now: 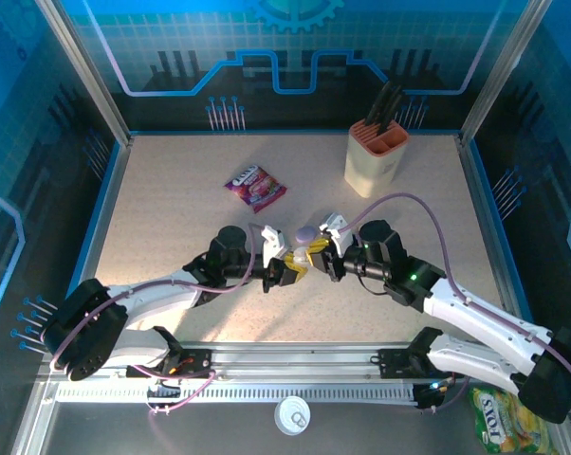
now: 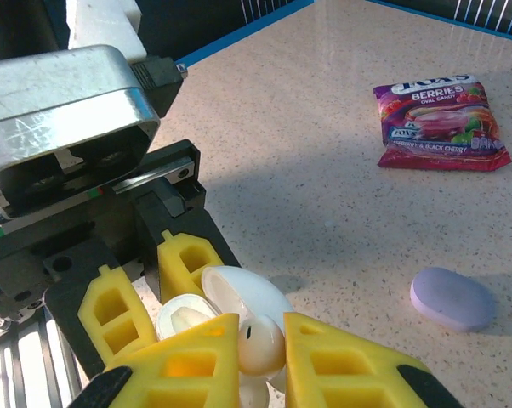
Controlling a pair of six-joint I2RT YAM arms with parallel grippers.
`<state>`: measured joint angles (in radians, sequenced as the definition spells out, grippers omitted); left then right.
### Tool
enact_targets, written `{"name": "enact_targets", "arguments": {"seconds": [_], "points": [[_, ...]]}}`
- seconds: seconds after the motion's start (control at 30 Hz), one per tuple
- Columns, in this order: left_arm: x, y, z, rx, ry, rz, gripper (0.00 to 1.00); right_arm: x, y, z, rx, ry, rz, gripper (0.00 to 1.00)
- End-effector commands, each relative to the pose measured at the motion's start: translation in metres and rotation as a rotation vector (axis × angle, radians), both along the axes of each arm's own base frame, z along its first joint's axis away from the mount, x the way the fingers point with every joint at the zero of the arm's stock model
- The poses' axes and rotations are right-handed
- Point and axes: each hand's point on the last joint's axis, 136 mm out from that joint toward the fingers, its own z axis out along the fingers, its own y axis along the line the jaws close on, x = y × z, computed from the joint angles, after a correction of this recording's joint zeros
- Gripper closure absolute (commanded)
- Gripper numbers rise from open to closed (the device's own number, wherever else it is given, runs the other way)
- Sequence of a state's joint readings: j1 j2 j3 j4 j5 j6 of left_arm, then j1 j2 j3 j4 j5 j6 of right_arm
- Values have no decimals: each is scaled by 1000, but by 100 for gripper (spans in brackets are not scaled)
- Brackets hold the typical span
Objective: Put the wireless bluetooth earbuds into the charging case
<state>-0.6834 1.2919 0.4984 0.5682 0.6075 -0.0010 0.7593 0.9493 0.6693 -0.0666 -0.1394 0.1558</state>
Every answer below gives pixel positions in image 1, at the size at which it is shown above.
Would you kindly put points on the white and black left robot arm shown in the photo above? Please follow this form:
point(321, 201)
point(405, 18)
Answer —
point(157, 298)

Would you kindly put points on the beige orange knife block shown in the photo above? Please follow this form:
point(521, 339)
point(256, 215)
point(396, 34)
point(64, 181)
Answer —
point(371, 166)

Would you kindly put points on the purple round lid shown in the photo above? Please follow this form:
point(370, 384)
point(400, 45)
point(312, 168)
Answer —
point(306, 233)

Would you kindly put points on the purple berries candy bag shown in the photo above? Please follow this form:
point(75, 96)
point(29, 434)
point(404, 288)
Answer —
point(257, 185)

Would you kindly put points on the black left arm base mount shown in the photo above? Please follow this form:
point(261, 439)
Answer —
point(195, 362)

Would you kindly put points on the aluminium frame post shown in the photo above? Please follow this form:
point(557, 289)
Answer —
point(88, 76)
point(501, 76)

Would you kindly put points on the green yellow candy bag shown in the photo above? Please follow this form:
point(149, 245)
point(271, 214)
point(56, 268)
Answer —
point(499, 426)

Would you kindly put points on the aluminium table side rail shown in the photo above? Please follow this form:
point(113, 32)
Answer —
point(106, 227)

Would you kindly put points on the long aluminium mounting rail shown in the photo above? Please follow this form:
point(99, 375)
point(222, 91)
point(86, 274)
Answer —
point(290, 353)

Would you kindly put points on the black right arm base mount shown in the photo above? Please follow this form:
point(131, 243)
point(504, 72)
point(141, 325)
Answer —
point(394, 362)

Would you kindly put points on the white can lid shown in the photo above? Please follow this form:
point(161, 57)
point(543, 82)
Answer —
point(292, 416)

